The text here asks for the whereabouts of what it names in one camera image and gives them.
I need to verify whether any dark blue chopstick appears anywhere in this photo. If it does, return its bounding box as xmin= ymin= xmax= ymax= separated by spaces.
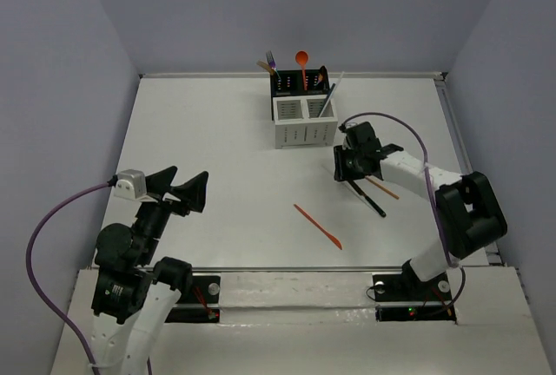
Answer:
xmin=318 ymin=83 xmax=336 ymax=118

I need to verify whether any orange plastic knife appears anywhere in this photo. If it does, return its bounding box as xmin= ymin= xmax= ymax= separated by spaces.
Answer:
xmin=294 ymin=204 xmax=343 ymax=250

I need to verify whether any orange plastic spoon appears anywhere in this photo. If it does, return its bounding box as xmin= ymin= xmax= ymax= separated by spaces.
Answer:
xmin=295 ymin=50 xmax=309 ymax=90

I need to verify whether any gold metal fork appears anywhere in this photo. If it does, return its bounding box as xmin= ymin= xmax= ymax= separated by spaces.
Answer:
xmin=256 ymin=60 xmax=275 ymax=76

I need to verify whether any iridescent metal fork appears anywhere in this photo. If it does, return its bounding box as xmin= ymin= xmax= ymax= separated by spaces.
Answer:
xmin=266 ymin=50 xmax=281 ymax=81

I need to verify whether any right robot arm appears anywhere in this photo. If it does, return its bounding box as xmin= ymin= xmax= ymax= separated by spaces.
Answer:
xmin=334 ymin=122 xmax=507 ymax=299

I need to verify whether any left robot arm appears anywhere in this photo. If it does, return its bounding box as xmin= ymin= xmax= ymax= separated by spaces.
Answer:
xmin=90 ymin=166 xmax=209 ymax=374

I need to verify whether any orange wooden chopstick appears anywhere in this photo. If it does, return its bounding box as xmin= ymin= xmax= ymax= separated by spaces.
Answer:
xmin=366 ymin=177 xmax=400 ymax=200

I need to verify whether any white utensil caddy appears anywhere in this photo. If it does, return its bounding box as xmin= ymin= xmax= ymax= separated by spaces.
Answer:
xmin=273 ymin=96 xmax=338 ymax=149

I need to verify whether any black utensil caddy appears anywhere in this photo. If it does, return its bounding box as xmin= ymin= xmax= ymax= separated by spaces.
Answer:
xmin=270 ymin=69 xmax=330 ymax=97

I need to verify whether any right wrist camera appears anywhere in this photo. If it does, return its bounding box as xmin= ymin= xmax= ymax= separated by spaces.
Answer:
xmin=339 ymin=122 xmax=358 ymax=149

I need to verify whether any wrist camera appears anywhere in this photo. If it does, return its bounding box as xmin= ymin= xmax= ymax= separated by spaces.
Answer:
xmin=114 ymin=169 xmax=147 ymax=201
xmin=339 ymin=122 xmax=358 ymax=149

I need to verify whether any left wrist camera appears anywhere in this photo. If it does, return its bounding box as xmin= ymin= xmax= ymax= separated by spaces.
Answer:
xmin=114 ymin=169 xmax=147 ymax=201

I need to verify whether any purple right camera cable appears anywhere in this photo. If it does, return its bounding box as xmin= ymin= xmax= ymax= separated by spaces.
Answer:
xmin=342 ymin=112 xmax=467 ymax=306

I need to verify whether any purple camera cable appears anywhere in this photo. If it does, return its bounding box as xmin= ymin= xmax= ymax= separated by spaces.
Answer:
xmin=342 ymin=112 xmax=467 ymax=306
xmin=25 ymin=180 xmax=153 ymax=375

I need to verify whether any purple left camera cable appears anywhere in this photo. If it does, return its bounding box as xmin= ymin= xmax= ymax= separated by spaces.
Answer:
xmin=25 ymin=180 xmax=153 ymax=375

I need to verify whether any gold black-handled knife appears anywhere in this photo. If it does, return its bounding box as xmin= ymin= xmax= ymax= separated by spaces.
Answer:
xmin=347 ymin=181 xmax=387 ymax=218

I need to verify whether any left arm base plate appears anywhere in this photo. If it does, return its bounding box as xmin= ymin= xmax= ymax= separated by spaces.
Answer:
xmin=165 ymin=273 xmax=221 ymax=324

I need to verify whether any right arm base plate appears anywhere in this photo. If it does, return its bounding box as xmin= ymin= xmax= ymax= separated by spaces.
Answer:
xmin=365 ymin=273 xmax=457 ymax=322

